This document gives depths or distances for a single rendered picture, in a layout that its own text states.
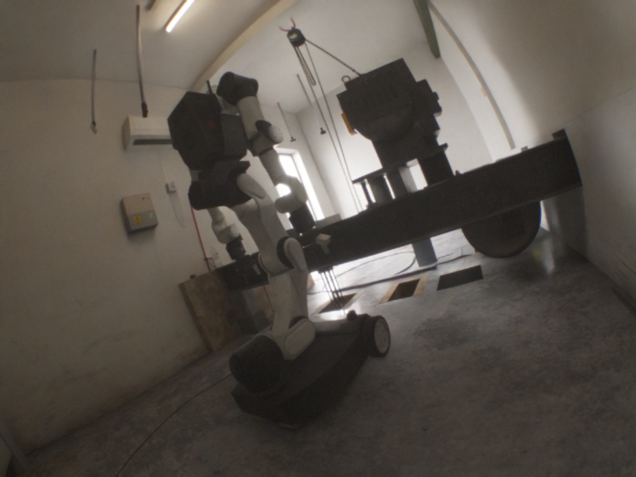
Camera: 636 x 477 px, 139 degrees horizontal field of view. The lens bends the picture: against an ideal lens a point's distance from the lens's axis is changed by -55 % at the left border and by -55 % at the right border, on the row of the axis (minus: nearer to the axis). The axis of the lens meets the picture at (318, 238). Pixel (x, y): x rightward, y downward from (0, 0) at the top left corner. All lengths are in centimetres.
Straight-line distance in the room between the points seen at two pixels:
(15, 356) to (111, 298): 93
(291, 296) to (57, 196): 197
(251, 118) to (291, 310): 78
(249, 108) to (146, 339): 183
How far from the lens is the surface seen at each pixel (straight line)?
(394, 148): 186
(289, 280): 112
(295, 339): 103
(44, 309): 218
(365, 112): 181
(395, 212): 147
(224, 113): 114
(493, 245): 194
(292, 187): 95
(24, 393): 227
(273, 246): 110
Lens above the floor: 65
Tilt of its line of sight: 2 degrees down
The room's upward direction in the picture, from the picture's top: 21 degrees counter-clockwise
